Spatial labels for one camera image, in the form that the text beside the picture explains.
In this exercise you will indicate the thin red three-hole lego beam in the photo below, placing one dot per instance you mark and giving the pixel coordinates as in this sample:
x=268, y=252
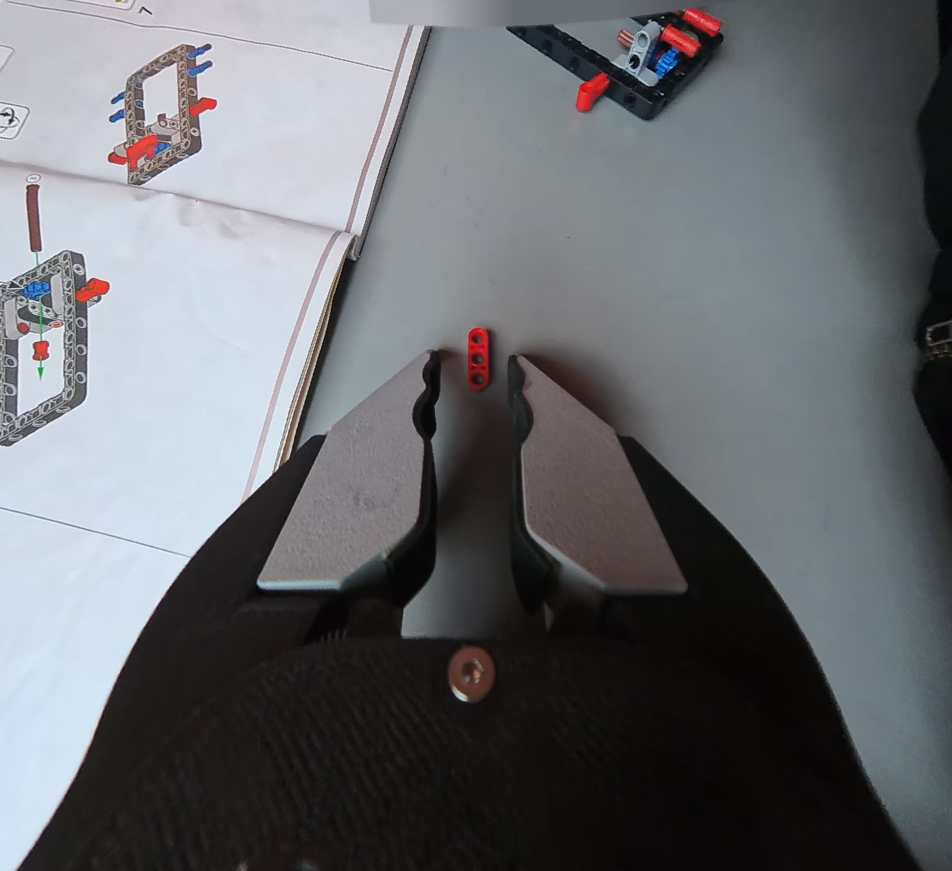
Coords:
x=479, y=359

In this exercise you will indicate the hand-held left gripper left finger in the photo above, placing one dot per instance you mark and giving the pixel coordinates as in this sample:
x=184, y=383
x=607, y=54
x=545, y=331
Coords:
x=349, y=506

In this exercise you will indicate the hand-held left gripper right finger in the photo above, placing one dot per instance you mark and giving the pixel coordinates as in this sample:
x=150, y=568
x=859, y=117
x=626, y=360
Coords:
x=595, y=506

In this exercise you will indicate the black lego frame assembly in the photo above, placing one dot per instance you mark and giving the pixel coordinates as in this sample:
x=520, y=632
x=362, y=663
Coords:
x=632, y=94

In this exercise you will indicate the lego instruction booklet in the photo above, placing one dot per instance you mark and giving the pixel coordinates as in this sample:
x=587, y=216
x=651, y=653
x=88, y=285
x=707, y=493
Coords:
x=186, y=365

